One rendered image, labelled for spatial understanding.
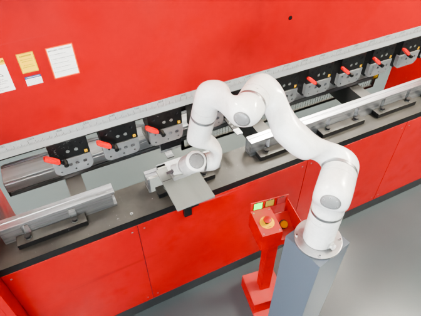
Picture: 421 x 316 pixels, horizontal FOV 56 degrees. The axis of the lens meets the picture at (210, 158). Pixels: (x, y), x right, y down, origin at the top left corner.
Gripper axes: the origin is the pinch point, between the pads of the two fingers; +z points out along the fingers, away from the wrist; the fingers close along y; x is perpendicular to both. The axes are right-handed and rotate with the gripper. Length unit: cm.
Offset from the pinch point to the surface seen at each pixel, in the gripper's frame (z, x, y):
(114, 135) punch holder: -18.2, -20.9, 24.6
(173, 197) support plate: -6.2, 11.0, 8.0
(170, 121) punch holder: -16.9, -19.9, 0.9
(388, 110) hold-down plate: 9, 7, -133
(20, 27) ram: -56, -54, 44
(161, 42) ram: -44, -44, 1
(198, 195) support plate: -8.7, 13.8, -2.1
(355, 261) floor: 53, 95, -105
